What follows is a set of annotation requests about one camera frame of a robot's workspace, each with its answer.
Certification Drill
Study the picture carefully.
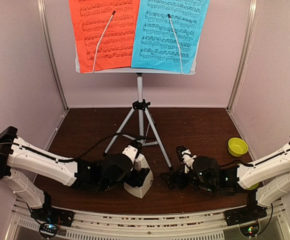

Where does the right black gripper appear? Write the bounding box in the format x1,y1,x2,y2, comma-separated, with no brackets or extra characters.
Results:
160,164,217,193

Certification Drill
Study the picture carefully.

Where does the grey metronome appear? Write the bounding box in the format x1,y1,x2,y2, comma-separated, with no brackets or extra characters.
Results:
124,153,154,199

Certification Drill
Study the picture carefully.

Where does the grey music stand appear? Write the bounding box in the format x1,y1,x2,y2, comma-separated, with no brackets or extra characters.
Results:
74,0,198,173

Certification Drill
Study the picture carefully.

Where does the blue sheet music mat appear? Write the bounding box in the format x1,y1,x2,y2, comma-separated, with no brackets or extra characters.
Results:
131,0,210,74

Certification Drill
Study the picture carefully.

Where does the red sheet music mat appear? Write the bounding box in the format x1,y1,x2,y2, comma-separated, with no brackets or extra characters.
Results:
68,0,140,73

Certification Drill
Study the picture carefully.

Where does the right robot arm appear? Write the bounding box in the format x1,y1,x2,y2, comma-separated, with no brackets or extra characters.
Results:
160,137,290,221

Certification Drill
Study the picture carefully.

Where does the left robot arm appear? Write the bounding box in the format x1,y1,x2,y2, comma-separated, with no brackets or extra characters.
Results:
0,126,154,222

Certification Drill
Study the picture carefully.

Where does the green bowl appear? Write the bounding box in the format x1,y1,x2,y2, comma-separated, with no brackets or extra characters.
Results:
227,137,249,157

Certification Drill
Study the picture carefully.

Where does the green plate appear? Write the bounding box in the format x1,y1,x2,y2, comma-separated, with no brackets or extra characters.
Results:
246,182,260,191

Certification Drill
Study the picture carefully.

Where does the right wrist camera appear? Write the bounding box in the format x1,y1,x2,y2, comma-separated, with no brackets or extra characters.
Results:
175,145,197,174

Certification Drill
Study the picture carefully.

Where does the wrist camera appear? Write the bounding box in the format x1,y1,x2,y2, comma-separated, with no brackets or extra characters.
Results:
175,145,197,174
122,140,143,163

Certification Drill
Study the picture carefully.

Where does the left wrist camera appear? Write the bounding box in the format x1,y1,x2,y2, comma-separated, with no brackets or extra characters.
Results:
122,140,143,163

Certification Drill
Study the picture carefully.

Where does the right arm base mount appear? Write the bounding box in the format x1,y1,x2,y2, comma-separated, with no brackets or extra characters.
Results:
224,207,267,238

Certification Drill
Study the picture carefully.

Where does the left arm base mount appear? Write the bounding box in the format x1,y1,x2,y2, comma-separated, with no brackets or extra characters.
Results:
29,207,75,239

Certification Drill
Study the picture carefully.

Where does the aluminium front rail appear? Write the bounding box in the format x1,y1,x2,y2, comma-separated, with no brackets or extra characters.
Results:
5,198,290,240

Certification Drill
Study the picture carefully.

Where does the right aluminium corner post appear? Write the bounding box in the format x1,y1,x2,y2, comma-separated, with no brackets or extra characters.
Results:
227,0,258,115

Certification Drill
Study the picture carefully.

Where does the aluminium corner post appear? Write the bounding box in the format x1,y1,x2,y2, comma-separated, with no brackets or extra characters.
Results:
37,0,70,113
227,0,258,115

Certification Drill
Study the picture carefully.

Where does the left aluminium corner post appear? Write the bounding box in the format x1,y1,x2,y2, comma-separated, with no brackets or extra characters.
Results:
37,0,70,113

